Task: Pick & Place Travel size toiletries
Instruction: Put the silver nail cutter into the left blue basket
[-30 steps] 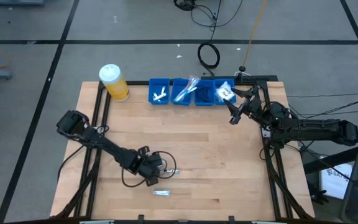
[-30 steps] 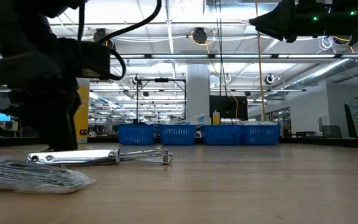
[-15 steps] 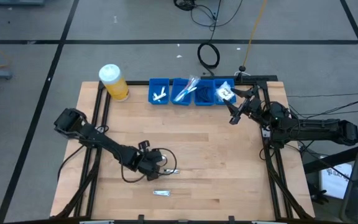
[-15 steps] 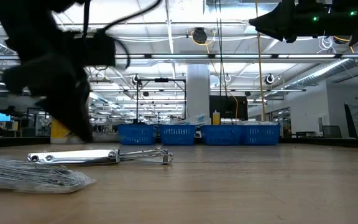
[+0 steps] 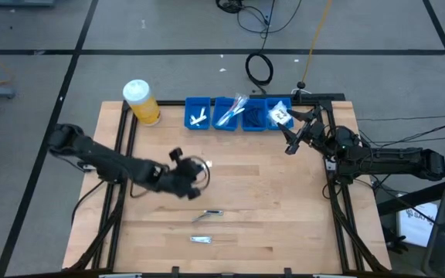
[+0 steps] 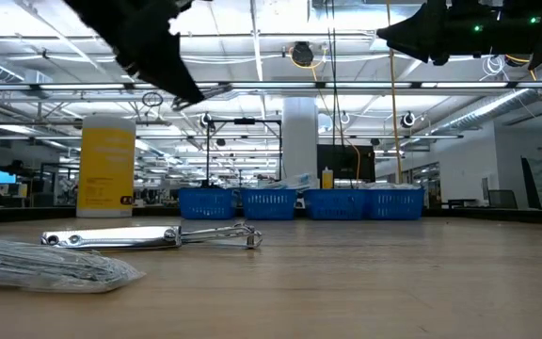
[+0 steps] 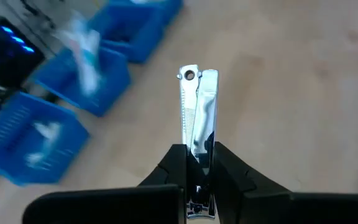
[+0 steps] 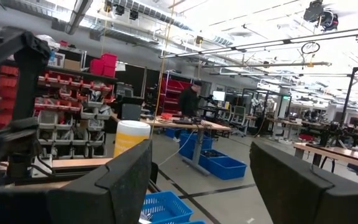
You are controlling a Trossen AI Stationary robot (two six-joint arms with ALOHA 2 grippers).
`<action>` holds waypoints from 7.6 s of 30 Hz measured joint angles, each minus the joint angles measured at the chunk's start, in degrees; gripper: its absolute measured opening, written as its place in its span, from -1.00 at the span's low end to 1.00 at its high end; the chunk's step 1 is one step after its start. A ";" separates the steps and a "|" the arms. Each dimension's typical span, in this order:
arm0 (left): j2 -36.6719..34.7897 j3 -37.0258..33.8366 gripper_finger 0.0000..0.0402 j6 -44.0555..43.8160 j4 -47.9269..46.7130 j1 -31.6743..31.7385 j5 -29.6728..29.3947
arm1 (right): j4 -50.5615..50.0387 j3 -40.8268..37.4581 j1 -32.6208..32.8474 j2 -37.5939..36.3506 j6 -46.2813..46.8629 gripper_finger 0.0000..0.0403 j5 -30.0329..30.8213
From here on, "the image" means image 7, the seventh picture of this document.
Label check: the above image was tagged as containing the black electronics box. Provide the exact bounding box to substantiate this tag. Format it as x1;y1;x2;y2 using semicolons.
0;17;45;88

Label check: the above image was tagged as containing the blue white bagged toothbrush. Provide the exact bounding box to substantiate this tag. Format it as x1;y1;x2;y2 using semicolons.
73;29;103;96

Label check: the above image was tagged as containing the blue plastic bin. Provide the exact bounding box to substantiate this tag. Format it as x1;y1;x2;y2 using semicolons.
87;1;167;64
135;0;185;27
0;91;90;187
31;45;132;118

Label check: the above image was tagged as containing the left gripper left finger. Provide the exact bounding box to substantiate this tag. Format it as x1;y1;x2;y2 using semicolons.
22;143;188;224

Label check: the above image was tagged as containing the teal white bagged toothbrush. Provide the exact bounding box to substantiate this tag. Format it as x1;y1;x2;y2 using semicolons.
53;11;85;43

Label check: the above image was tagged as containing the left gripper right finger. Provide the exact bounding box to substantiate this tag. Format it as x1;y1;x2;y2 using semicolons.
213;141;358;224

